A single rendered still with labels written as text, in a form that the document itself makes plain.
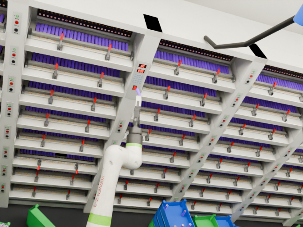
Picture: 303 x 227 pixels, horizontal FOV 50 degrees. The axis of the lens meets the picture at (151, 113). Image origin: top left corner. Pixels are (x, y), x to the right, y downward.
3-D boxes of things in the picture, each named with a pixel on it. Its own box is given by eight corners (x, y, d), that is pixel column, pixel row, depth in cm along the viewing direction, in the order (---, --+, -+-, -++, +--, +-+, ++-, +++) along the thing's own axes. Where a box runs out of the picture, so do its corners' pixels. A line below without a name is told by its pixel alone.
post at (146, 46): (94, 213, 284) (162, 33, 181) (83, 212, 281) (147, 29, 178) (94, 194, 299) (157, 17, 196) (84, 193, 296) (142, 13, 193)
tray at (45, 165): (95, 174, 253) (98, 170, 245) (11, 166, 234) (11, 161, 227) (97, 151, 264) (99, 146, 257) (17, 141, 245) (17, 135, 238)
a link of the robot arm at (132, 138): (144, 147, 190) (143, 143, 181) (124, 146, 191) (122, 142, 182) (144, 137, 192) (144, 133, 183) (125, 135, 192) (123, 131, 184)
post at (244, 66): (168, 218, 305) (268, 59, 202) (159, 217, 302) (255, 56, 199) (165, 200, 320) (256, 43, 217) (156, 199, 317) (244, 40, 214)
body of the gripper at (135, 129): (127, 132, 184) (129, 116, 187) (129, 136, 192) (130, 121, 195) (141, 133, 183) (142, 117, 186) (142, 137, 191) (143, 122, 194)
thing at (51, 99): (115, 120, 219) (120, 108, 208) (18, 104, 200) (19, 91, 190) (115, 95, 230) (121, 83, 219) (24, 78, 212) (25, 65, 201)
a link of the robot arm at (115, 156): (103, 212, 176) (116, 217, 168) (86, 211, 169) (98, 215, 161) (118, 146, 184) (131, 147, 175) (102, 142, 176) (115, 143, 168)
